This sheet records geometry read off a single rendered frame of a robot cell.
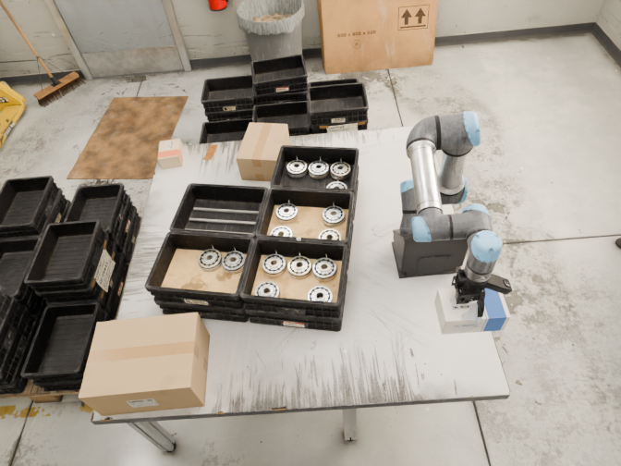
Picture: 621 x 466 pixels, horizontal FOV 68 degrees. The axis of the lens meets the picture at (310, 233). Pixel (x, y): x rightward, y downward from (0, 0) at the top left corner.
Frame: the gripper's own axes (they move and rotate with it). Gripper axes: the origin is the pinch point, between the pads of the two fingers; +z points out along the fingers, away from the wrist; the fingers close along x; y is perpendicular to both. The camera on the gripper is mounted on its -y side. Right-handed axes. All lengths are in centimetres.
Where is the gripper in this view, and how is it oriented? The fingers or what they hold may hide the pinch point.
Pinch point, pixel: (471, 306)
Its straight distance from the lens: 159.7
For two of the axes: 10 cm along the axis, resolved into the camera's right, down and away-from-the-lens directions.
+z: 0.9, 6.3, 7.8
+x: 0.3, 7.8, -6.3
